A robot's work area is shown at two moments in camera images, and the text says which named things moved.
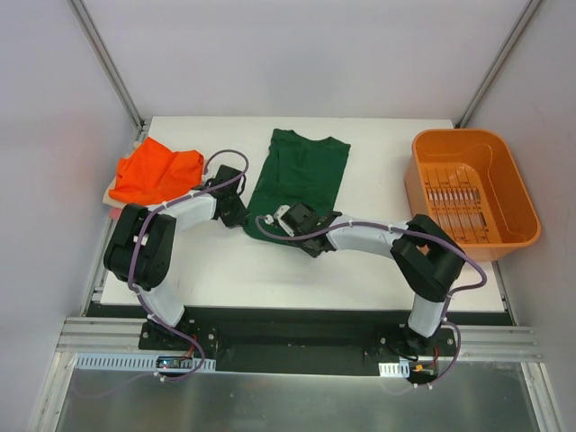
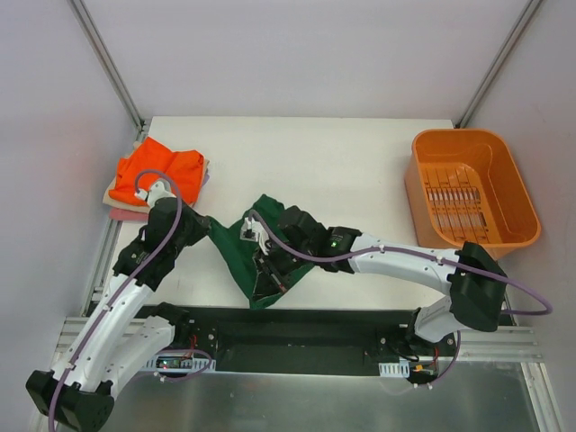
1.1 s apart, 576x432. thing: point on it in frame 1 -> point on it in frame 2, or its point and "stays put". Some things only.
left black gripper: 237,214 -> 194,227
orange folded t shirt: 153,174 stays put
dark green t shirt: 297,170 -> 238,254
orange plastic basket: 471,183 stays put
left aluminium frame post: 108,64 stays put
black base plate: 300,338 stays put
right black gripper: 310,243 -> 268,268
